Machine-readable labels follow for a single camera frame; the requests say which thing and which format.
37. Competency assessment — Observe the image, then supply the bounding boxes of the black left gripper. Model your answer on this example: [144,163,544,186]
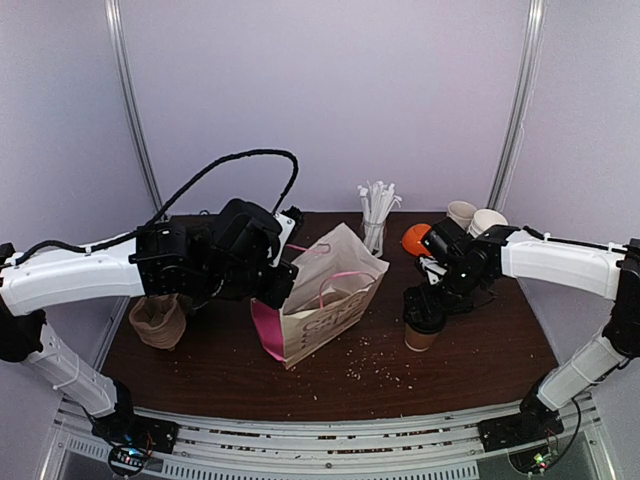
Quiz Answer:
[200,258,300,310]

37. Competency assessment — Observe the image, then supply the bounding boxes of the stack of paper cups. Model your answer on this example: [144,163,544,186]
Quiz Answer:
[467,209,509,238]

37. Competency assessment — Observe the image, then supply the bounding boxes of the single brown paper cup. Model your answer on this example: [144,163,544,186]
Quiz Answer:
[404,324,442,352]

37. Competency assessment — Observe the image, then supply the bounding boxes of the stack of cardboard cup carriers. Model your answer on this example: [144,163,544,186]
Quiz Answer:
[128,294,195,351]

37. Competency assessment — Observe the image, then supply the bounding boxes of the pink and white paper bag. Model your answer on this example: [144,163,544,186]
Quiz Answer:
[251,223,389,369]

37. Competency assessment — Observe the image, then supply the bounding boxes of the single black cup lid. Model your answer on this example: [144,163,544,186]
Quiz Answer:
[406,318,446,335]

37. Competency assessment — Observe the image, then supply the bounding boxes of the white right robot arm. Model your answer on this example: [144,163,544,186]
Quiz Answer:
[403,218,639,451]

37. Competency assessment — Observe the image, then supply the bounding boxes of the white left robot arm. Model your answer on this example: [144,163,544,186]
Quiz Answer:
[1,199,303,455]

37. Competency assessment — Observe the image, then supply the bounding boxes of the beige ceramic mug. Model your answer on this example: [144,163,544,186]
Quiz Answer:
[446,200,477,229]

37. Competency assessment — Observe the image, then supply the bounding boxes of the orange bowl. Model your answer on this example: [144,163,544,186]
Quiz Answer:
[401,223,431,257]

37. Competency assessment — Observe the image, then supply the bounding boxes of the glass jar of straws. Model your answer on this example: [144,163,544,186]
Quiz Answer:
[357,180,402,258]

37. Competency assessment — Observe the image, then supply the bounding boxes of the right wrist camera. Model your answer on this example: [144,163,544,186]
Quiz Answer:
[417,256,447,285]

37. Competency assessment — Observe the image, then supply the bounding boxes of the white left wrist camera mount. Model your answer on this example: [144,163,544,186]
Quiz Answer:
[270,206,304,267]

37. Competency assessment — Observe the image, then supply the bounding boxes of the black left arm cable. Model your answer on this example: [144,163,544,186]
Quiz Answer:
[0,148,300,266]

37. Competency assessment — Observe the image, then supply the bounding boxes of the right aluminium frame post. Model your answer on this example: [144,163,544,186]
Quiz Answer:
[487,0,547,210]

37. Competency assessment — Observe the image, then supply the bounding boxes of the aluminium frame post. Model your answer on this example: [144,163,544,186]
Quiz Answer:
[487,0,547,210]
[104,0,163,213]

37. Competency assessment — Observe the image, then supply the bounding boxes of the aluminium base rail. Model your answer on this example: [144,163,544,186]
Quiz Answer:
[39,394,616,480]

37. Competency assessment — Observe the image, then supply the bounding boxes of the left aluminium frame post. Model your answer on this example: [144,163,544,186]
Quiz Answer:
[104,0,163,213]

